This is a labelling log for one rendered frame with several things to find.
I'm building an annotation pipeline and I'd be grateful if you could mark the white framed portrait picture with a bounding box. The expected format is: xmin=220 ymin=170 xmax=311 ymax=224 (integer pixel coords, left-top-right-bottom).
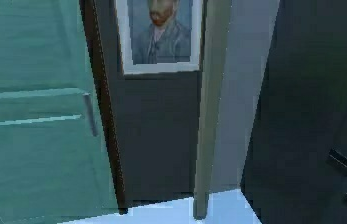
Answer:
xmin=113 ymin=0 xmax=204 ymax=76

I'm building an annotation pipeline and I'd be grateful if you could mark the dark grey room door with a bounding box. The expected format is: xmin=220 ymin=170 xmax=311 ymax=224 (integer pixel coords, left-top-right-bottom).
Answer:
xmin=240 ymin=0 xmax=347 ymax=224

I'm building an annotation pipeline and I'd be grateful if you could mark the green room door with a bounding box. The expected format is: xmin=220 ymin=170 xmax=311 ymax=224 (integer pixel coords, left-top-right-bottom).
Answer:
xmin=0 ymin=0 xmax=120 ymax=224

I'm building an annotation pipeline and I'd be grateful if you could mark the grey door handle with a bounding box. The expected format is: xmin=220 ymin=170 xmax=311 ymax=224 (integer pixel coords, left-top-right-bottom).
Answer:
xmin=82 ymin=92 xmax=100 ymax=138

